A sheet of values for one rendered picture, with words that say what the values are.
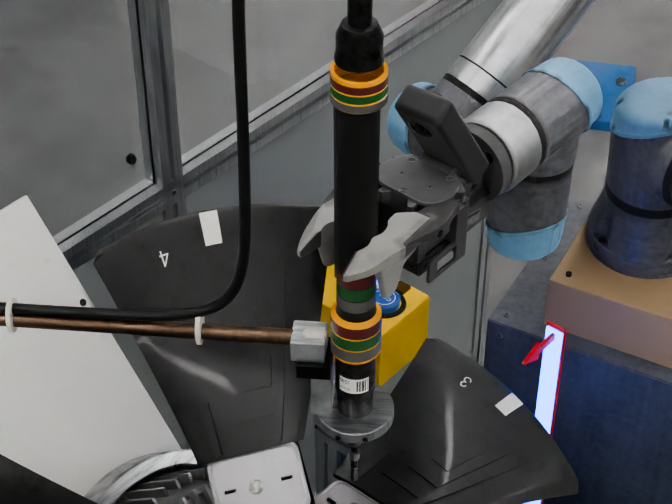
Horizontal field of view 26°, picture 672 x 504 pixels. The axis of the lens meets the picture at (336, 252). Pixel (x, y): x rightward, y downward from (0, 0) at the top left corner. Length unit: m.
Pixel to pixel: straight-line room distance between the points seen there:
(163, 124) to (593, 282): 0.64
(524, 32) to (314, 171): 1.00
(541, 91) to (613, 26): 3.18
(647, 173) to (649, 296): 0.17
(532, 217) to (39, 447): 0.54
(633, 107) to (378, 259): 0.67
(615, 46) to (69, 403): 3.11
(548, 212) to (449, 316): 1.68
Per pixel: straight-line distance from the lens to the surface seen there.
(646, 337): 1.85
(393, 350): 1.81
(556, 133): 1.32
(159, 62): 2.01
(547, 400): 1.69
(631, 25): 4.52
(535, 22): 1.47
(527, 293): 1.95
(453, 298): 3.04
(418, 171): 1.23
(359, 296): 1.19
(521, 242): 1.41
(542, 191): 1.37
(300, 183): 2.39
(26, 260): 1.52
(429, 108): 1.17
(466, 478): 1.47
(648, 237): 1.84
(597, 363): 1.87
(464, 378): 1.56
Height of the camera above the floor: 2.27
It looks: 40 degrees down
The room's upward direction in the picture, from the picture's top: straight up
